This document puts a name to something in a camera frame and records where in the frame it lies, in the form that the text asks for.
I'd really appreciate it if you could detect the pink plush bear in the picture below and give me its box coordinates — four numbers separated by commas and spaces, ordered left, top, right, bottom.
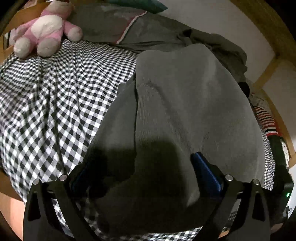
14, 1, 83, 59

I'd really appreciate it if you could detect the grey lettered hoodie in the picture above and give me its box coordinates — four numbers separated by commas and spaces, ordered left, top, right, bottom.
84, 44, 265, 237

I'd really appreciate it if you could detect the wooden bunk bed frame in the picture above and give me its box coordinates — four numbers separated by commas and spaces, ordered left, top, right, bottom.
1, 1, 295, 239

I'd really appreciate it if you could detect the red white striped cloth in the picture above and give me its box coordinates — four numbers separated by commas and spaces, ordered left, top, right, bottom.
254, 106, 282, 137

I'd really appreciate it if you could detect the grey quilt with pink stripe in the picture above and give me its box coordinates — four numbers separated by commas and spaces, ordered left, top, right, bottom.
69, 3, 248, 82

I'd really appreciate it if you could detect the teal pillow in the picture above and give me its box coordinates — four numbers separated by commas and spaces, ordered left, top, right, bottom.
106, 0, 168, 14

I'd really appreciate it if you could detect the black white checkered bedsheet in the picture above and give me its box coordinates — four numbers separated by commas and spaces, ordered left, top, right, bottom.
0, 39, 276, 241

